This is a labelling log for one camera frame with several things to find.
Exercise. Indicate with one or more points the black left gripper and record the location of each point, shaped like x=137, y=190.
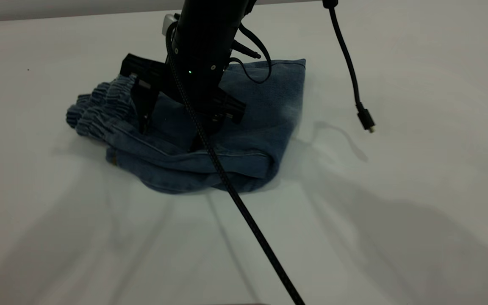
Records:
x=197, y=55

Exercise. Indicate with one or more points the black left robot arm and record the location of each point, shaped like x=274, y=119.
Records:
x=218, y=10

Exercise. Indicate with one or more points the blue denim cartoon-print shorts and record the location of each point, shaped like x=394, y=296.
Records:
x=261, y=127

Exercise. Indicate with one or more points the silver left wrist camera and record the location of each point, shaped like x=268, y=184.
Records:
x=169, y=23

